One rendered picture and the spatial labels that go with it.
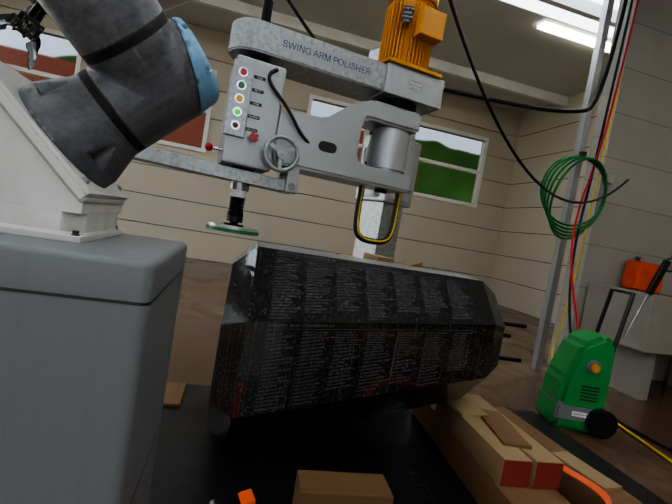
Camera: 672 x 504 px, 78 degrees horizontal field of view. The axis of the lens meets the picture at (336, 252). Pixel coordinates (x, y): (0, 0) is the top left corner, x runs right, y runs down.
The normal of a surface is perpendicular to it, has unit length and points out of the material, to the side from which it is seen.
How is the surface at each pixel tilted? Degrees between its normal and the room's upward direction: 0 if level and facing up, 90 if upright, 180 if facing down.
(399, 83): 90
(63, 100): 63
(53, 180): 90
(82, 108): 74
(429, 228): 90
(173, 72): 99
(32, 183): 90
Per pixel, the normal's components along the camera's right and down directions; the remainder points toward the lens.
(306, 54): 0.36, 0.11
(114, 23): 0.44, 0.52
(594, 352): -0.04, 0.04
